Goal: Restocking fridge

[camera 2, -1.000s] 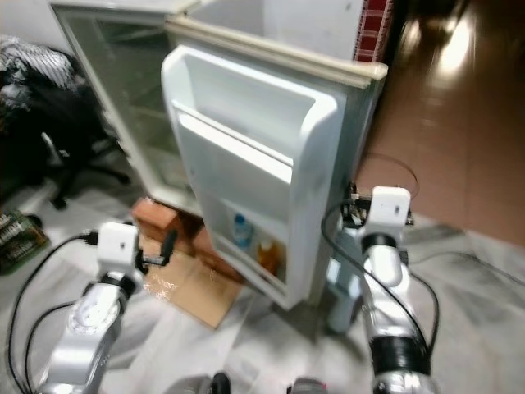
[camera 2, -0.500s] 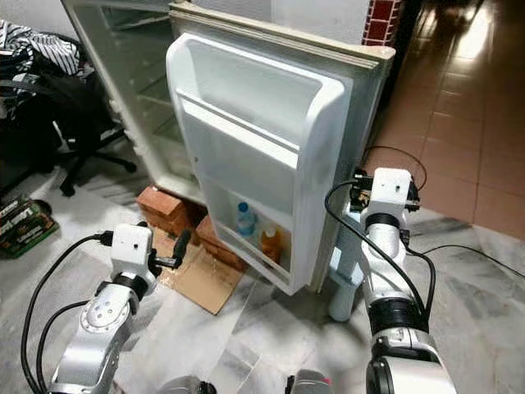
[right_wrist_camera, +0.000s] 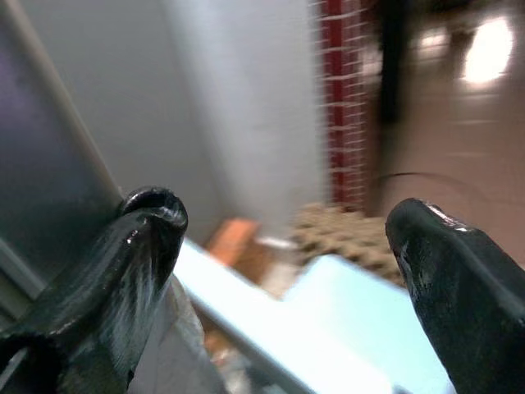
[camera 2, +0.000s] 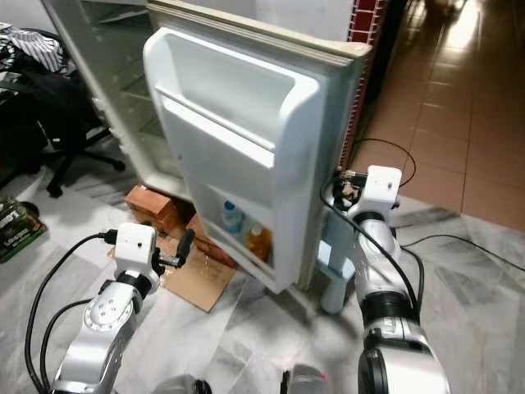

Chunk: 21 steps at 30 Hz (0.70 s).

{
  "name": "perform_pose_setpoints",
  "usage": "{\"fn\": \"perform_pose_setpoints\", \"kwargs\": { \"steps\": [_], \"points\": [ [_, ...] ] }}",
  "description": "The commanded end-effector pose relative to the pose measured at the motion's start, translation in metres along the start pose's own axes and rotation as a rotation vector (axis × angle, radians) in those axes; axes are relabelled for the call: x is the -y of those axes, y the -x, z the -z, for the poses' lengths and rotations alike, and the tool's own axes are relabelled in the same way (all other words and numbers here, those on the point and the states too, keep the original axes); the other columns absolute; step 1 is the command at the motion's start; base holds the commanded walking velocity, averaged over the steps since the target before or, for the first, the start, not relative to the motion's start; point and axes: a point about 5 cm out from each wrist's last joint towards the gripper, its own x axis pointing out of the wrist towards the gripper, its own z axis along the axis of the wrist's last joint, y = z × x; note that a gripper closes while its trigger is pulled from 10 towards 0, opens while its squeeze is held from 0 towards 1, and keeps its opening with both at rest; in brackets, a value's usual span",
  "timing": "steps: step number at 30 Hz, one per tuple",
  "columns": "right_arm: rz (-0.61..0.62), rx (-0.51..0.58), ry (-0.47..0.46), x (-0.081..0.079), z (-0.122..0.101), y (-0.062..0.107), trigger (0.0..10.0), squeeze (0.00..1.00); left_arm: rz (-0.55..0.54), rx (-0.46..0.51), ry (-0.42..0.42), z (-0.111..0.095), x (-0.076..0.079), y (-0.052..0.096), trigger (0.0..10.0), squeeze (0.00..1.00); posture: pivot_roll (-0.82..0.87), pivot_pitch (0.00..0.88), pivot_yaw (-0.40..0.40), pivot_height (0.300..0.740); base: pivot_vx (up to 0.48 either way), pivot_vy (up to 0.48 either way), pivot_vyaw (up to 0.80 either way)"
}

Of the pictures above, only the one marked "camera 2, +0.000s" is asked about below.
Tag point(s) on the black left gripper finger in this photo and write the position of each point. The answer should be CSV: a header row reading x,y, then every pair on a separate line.
x,y
185,246

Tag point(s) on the red brick pattern curtain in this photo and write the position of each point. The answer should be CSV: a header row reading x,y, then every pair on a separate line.
x,y
369,20

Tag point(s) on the black white striped cloth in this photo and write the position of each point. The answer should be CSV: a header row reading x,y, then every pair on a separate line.
x,y
37,45

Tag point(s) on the red brick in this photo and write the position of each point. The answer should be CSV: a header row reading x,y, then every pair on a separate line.
x,y
152,205
201,238

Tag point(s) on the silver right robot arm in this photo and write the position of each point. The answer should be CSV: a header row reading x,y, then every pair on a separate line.
x,y
377,263

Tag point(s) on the green printed box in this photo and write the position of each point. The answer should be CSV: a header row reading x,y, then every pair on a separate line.
x,y
18,230

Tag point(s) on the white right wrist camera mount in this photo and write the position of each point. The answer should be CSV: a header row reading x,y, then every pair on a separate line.
x,y
381,189

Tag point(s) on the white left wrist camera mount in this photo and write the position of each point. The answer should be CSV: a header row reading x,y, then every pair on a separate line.
x,y
135,246

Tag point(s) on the flat brown cardboard sheet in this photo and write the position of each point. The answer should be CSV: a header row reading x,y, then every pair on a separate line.
x,y
205,287

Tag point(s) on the water bottle blue cap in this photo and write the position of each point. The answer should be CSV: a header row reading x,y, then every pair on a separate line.
x,y
233,222

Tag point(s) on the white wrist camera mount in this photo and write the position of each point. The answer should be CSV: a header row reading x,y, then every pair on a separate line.
x,y
135,246
381,189

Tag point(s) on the grey robot left leg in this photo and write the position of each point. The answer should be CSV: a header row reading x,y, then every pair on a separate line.
x,y
176,387

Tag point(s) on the black office chair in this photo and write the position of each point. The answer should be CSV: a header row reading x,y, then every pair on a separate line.
x,y
41,115

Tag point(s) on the orange drink bottle white cap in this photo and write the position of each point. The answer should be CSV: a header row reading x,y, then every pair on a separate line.
x,y
258,244

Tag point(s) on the white fridge door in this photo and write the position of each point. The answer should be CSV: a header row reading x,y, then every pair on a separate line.
x,y
213,90

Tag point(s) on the white fridge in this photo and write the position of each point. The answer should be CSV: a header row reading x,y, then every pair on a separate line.
x,y
86,66

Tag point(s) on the pale blue plastic stool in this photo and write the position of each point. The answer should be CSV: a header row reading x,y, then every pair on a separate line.
x,y
336,271

